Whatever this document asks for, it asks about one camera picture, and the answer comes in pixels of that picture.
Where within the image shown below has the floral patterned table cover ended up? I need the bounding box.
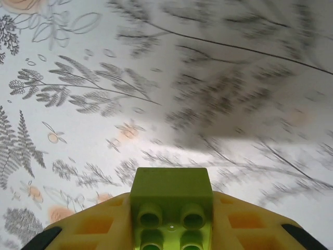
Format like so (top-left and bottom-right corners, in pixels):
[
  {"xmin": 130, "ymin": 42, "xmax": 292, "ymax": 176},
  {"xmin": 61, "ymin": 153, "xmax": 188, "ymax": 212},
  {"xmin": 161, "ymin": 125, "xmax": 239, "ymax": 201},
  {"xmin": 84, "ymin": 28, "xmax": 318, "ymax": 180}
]
[{"xmin": 0, "ymin": 0, "xmax": 333, "ymax": 250}]

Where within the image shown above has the small green lego brick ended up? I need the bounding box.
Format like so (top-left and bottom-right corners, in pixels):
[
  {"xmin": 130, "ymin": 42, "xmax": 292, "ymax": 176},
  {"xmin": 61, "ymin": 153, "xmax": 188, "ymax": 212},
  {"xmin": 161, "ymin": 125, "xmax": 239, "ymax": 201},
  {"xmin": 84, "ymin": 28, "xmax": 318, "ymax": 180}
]
[{"xmin": 129, "ymin": 167, "xmax": 214, "ymax": 250}]

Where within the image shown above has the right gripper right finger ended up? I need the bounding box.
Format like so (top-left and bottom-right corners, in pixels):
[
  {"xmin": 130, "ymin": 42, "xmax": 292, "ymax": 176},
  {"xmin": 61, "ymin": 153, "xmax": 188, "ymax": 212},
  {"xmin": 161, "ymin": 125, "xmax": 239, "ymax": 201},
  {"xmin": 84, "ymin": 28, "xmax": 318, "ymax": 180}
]
[{"xmin": 212, "ymin": 191, "xmax": 331, "ymax": 250}]

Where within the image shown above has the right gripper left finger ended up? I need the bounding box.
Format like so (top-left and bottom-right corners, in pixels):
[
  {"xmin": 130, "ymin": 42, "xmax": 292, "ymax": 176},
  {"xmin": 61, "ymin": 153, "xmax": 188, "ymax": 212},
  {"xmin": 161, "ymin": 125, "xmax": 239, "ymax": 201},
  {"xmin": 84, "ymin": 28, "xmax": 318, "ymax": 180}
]
[{"xmin": 23, "ymin": 192, "xmax": 132, "ymax": 250}]

